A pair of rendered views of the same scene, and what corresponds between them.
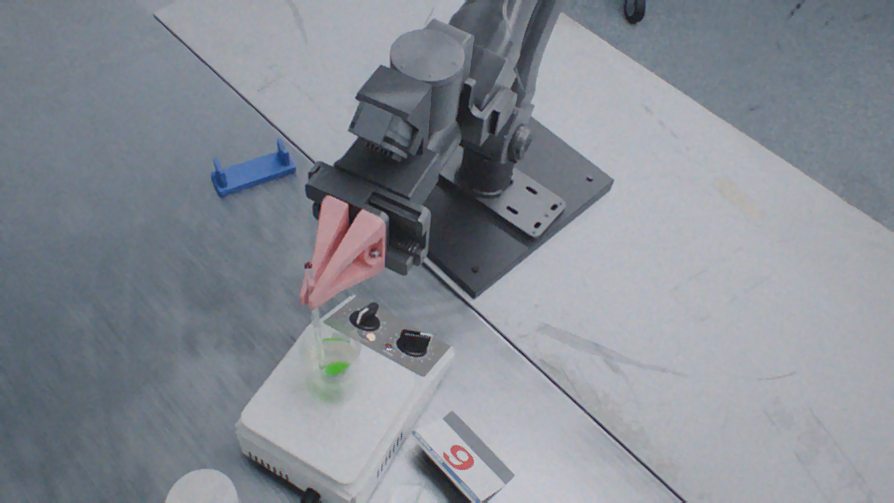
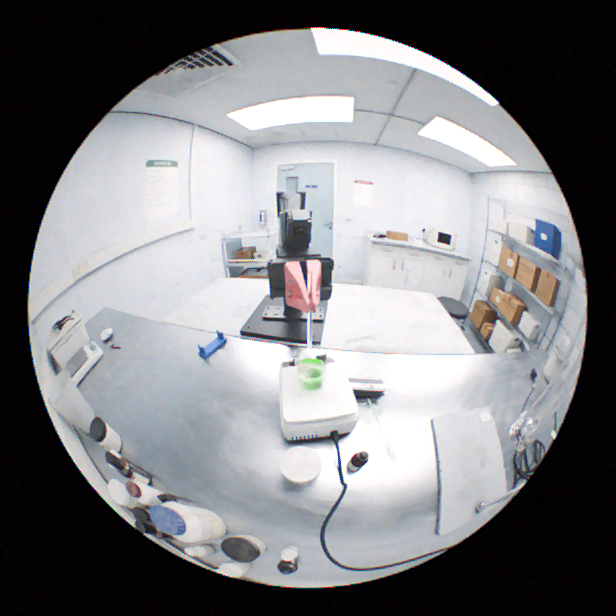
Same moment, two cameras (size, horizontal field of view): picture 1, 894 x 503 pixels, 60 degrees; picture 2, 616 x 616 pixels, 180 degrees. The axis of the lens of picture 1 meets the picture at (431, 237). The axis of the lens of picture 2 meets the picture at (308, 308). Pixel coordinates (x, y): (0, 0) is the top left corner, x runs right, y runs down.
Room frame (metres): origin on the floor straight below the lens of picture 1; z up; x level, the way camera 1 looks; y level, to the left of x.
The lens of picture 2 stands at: (0.12, 0.19, 1.26)
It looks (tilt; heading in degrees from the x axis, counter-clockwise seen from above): 29 degrees down; 329
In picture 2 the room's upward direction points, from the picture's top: straight up
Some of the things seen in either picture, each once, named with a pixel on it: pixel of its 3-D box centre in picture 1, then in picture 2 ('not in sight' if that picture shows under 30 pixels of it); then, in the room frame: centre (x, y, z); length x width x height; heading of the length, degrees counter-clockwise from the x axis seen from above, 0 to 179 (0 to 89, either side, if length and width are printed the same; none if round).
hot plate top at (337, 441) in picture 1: (330, 400); (316, 390); (0.29, 0.07, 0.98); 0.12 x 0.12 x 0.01; 66
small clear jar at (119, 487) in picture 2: not in sight; (127, 496); (0.19, 0.53, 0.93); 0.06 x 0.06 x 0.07
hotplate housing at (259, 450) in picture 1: (346, 397); (313, 392); (0.32, 0.06, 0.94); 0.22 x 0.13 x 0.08; 156
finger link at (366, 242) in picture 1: (327, 251); (298, 291); (0.34, 0.08, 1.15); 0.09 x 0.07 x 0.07; 158
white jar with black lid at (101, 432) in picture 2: not in sight; (105, 436); (0.35, 0.59, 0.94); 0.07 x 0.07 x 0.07
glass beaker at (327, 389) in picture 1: (331, 365); (313, 369); (0.31, 0.07, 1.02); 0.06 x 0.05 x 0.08; 17
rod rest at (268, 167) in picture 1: (252, 165); (211, 342); (0.61, 0.23, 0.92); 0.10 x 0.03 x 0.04; 123
